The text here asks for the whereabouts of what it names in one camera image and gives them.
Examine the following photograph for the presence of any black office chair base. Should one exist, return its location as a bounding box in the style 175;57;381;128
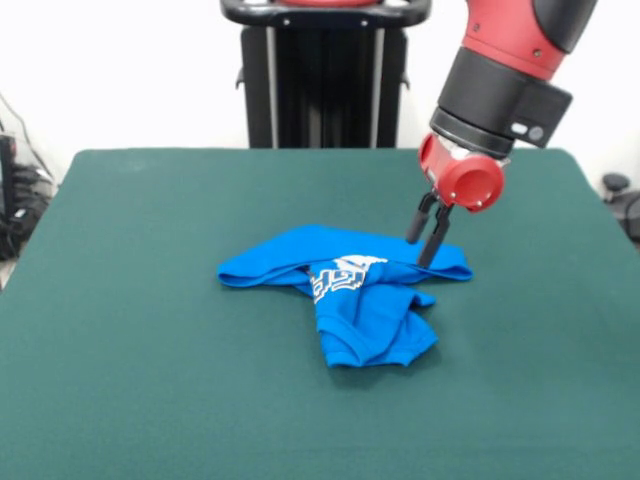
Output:
601;172;640;242

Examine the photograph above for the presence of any thin grey cable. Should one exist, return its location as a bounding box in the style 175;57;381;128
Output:
0;92;55;181

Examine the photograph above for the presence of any dark green table cloth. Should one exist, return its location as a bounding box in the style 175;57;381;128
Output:
0;147;640;480

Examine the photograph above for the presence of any black cable bundle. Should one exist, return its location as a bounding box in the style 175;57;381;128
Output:
0;164;56;261

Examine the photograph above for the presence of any black equipment box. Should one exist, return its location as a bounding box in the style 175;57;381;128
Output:
0;132;17;224

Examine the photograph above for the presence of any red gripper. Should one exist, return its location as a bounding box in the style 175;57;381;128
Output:
404;133;505;269

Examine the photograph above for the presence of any blue shirt with white print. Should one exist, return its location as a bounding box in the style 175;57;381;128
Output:
215;224;474;369

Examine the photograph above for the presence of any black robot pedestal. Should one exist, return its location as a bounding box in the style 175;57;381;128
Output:
219;0;431;150

